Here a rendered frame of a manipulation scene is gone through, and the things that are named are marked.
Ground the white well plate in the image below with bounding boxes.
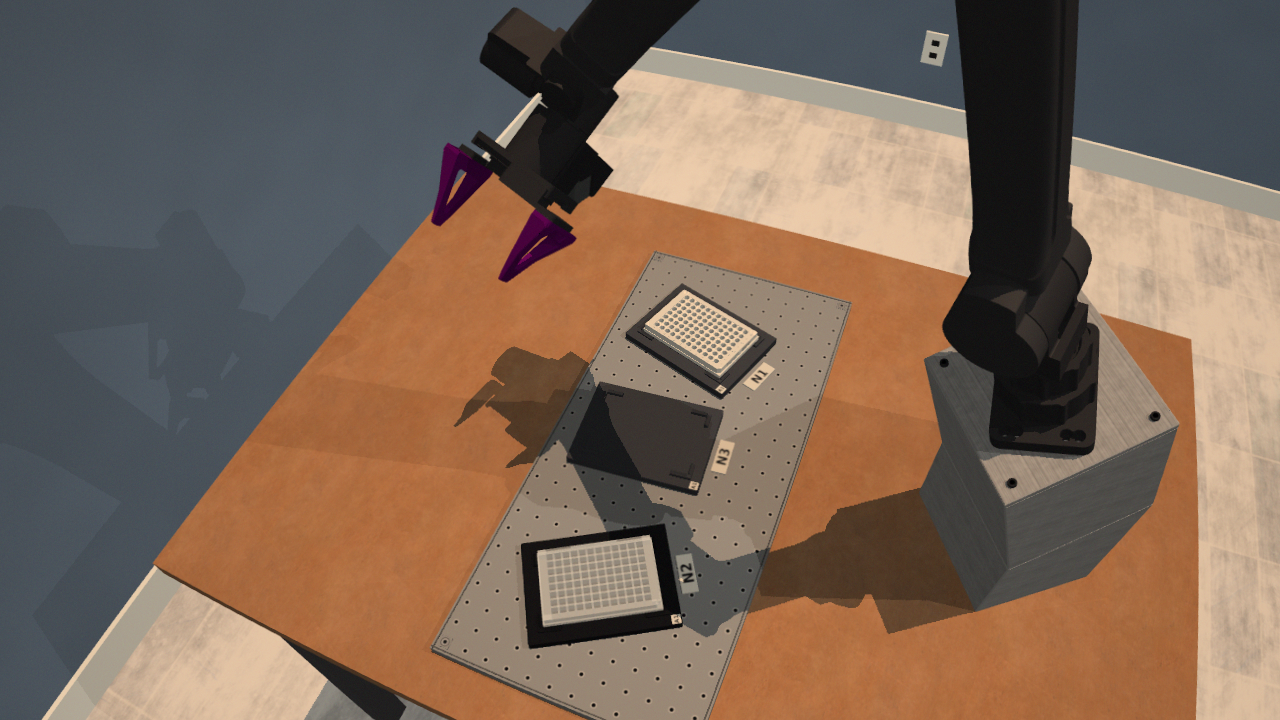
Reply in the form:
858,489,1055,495
538,536,663,626

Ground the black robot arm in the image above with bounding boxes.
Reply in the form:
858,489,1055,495
480,0,1100,456

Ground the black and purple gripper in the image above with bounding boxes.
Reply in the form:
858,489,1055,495
431,102,588,282

